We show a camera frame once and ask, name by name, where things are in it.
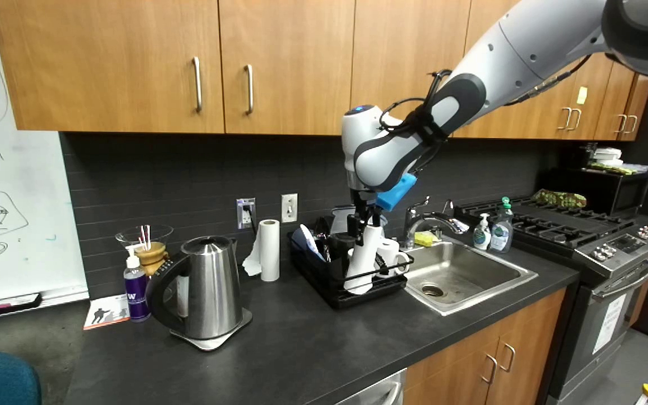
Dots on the clear pump soap dispenser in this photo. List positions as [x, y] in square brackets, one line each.
[481, 237]

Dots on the black toaster oven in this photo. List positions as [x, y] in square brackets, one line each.
[607, 194]

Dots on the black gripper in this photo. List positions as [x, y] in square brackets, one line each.
[368, 199]

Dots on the stainless gas stove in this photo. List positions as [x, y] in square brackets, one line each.
[600, 300]

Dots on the clear plastic container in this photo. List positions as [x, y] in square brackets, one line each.
[341, 218]

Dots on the yellow sponge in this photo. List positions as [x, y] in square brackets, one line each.
[426, 238]

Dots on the wooden cabinet door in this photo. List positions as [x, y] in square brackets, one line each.
[533, 120]
[530, 338]
[302, 59]
[450, 374]
[100, 59]
[623, 101]
[395, 46]
[593, 112]

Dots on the wooden upper cabinet door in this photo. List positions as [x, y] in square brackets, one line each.
[395, 46]
[302, 59]
[623, 101]
[100, 59]
[533, 120]
[593, 112]

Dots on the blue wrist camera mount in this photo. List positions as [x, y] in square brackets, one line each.
[397, 191]

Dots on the stainless steel dishwasher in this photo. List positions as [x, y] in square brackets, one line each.
[377, 392]

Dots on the clear glass with straws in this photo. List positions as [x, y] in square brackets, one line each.
[145, 235]

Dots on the whiteboard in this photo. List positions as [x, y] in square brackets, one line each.
[22, 149]

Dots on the chrome faucet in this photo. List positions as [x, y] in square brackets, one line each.
[423, 218]

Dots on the white dishes stack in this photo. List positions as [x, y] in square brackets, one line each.
[605, 155]

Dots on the silver wall outlet plate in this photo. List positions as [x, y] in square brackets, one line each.
[245, 212]

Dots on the stainless steel sink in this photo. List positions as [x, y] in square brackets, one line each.
[461, 273]

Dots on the purple pump bottle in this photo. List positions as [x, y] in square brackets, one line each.
[136, 288]

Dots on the wooden lower cabinet door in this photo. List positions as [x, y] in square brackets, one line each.
[530, 338]
[450, 374]

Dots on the green patterned oven mitt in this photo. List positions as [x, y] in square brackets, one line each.
[558, 199]

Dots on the white paper towel roll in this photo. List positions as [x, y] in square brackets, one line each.
[267, 249]

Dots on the stainless steel electric kettle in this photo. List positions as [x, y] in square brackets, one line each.
[208, 288]

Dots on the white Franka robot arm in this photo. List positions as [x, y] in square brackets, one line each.
[533, 46]

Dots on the plain wall outlet plate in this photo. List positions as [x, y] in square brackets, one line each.
[289, 208]

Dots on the dish soap bottle green cap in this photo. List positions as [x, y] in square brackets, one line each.
[499, 231]

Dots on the yellow sticky note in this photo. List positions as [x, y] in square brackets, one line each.
[580, 95]

